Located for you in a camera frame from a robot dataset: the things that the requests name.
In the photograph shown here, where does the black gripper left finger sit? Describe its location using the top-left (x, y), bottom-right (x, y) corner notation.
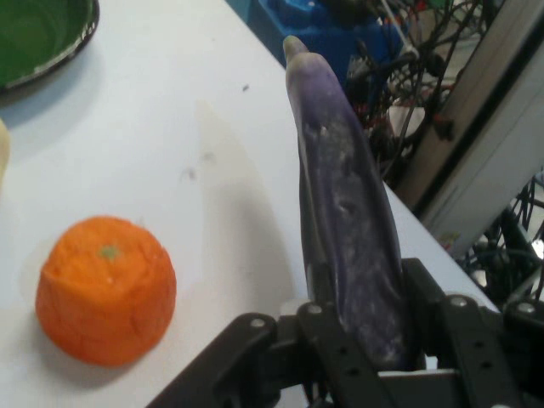
top-left (146, 258), bottom-right (396, 408)

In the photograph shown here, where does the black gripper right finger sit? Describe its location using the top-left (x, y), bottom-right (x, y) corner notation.
top-left (401, 256), bottom-right (544, 408)

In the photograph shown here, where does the purple toy eggplant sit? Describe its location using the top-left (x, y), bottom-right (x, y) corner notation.
top-left (282, 36), bottom-right (416, 371)

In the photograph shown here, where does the orange toy tangerine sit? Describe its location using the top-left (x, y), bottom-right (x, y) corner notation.
top-left (35, 215), bottom-right (178, 369)

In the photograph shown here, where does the blue giant building block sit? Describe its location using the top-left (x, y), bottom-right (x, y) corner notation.
top-left (224, 0), bottom-right (411, 84)

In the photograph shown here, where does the green enamel plate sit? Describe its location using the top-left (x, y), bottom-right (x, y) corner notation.
top-left (0, 0), bottom-right (101, 91)

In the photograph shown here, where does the white frame post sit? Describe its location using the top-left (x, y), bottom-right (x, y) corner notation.
top-left (394, 0), bottom-right (544, 260)

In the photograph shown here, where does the black cable tangle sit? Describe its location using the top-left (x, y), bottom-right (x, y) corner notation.
top-left (348, 0), bottom-right (544, 307)

